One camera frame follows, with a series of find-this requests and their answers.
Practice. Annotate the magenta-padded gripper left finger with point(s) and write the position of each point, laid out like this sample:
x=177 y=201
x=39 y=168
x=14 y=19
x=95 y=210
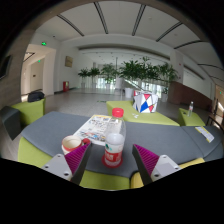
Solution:
x=60 y=165

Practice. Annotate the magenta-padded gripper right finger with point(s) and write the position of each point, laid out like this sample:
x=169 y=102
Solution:
x=163 y=165

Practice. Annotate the clear red-capped water bottle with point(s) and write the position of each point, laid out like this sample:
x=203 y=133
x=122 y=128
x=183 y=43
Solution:
x=114 y=146

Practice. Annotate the small clear water bottle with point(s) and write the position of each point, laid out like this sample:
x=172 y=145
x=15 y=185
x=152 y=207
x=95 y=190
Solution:
x=190 y=110

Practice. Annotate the red and white mug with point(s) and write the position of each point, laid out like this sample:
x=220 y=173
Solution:
x=70 y=143

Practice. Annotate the printed magazine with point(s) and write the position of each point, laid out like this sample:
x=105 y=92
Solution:
x=93 y=130

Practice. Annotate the white and yellow booklet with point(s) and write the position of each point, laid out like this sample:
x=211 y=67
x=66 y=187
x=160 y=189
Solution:
x=204 y=134

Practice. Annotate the small green block table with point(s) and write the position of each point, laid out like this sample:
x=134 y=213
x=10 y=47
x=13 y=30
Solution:
x=190 y=120

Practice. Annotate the green seat block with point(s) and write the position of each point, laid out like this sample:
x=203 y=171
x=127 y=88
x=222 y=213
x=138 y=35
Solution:
x=30 y=111

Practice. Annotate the white red blue geometric box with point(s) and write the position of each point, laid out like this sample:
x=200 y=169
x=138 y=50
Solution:
x=145 y=103

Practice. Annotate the dark grey seat block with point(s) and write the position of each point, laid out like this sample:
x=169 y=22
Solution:
x=10 y=121

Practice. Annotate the black bag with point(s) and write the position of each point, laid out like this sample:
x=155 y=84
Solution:
x=35 y=96

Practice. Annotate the red fire extinguisher box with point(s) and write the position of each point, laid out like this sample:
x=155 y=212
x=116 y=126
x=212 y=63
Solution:
x=66 y=86

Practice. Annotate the row of potted plants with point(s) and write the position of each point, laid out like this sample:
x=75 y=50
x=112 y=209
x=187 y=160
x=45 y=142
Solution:
x=133 y=71

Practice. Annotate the green exit sign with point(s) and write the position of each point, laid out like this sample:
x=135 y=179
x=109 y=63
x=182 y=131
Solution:
x=43 y=43

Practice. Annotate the framed wall picture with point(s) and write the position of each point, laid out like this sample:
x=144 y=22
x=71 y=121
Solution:
x=68 y=61

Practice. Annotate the black wall screen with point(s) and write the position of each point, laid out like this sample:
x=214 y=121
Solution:
x=5 y=67

